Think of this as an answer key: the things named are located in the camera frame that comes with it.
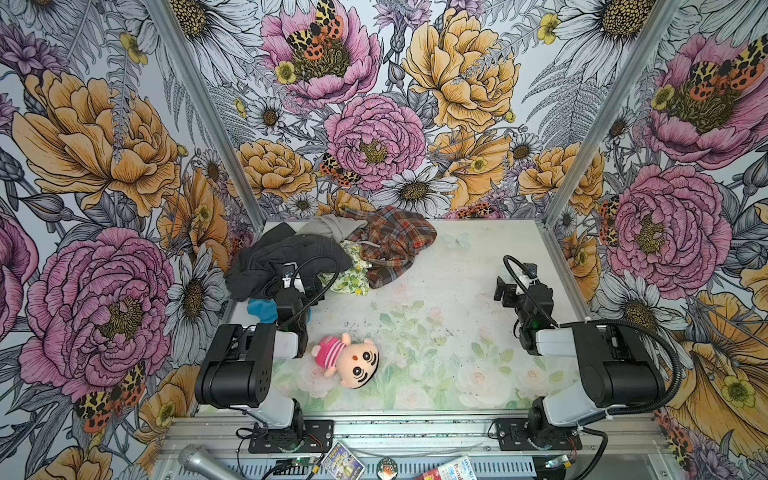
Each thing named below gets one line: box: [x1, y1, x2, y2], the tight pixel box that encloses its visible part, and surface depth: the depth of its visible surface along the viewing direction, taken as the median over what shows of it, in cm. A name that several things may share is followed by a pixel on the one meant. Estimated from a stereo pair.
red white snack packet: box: [414, 455, 478, 480], surface depth 68 cm
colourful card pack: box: [320, 441, 366, 480], surface depth 70 cm
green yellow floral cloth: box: [317, 240, 372, 297], surface depth 104 cm
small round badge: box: [376, 457, 398, 480], surface depth 71 cm
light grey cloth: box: [295, 214, 368, 242], surface depth 111 cm
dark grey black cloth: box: [225, 222, 352, 302], surface depth 99 cm
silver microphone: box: [178, 444, 243, 480], surface depth 70 cm
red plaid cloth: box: [339, 206, 437, 289], surface depth 110 cm
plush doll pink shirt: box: [311, 333, 380, 390], surface depth 82 cm
